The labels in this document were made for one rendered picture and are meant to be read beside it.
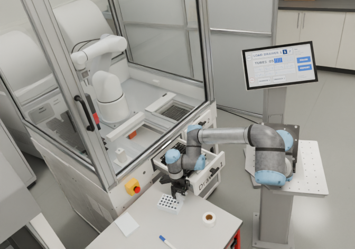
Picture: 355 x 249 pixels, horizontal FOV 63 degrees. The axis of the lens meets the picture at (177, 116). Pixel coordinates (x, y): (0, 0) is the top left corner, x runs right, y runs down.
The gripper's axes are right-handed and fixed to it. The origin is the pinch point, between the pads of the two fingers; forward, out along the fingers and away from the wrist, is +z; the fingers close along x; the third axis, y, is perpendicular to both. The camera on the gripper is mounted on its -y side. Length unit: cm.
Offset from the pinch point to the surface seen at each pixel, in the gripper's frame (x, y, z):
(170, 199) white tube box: -1.4, -4.4, 1.4
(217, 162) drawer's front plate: 24.6, 16.1, -9.0
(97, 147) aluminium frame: -14, -30, -43
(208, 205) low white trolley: 4.2, 16.2, 5.2
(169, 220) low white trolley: -11.4, -0.6, 5.2
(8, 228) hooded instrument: -66, -19, -59
